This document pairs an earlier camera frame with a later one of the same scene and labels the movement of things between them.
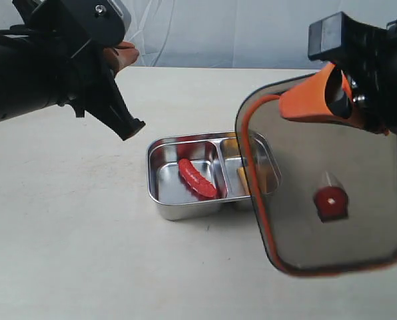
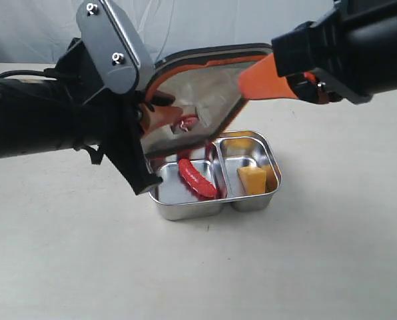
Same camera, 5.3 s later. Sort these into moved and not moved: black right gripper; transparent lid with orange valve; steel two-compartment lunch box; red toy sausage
Moved: black right gripper; transparent lid with orange valve
Not moved: red toy sausage; steel two-compartment lunch box
